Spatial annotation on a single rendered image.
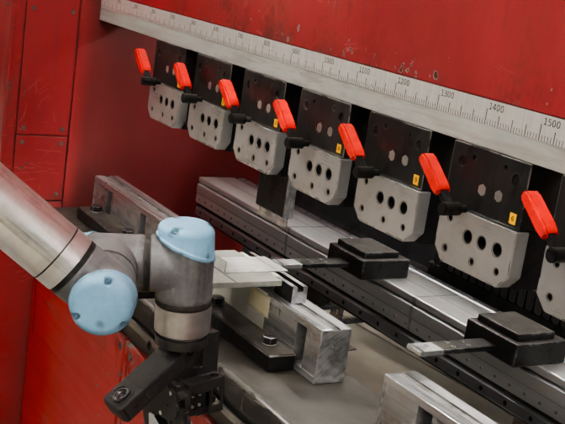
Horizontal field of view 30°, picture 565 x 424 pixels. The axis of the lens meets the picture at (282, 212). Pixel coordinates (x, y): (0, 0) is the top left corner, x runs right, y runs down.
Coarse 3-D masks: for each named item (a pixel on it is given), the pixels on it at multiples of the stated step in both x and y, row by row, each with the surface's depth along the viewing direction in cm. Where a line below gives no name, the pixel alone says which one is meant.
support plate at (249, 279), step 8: (224, 256) 193; (232, 256) 194; (240, 256) 195; (216, 272) 183; (216, 280) 178; (224, 280) 179; (232, 280) 180; (240, 280) 180; (248, 280) 181; (256, 280) 182; (264, 280) 182; (272, 280) 183; (280, 280) 184; (216, 288) 177
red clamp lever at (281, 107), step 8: (272, 104) 174; (280, 104) 173; (280, 112) 172; (288, 112) 173; (280, 120) 172; (288, 120) 171; (288, 128) 171; (288, 136) 171; (296, 136) 171; (288, 144) 169; (296, 144) 169; (304, 144) 171
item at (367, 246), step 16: (352, 240) 204; (368, 240) 206; (336, 256) 203; (352, 256) 198; (368, 256) 197; (384, 256) 199; (400, 256) 202; (352, 272) 198; (368, 272) 196; (384, 272) 198; (400, 272) 200
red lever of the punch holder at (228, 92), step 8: (224, 80) 190; (224, 88) 189; (232, 88) 190; (224, 96) 189; (232, 96) 188; (232, 104) 187; (232, 112) 187; (232, 120) 186; (240, 120) 186; (248, 120) 187
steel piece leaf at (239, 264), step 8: (216, 256) 185; (216, 264) 185; (224, 264) 182; (232, 264) 188; (240, 264) 189; (248, 264) 190; (256, 264) 190; (264, 264) 191; (224, 272) 183; (232, 272) 184; (240, 272) 184; (248, 272) 185; (256, 272) 186; (264, 272) 187
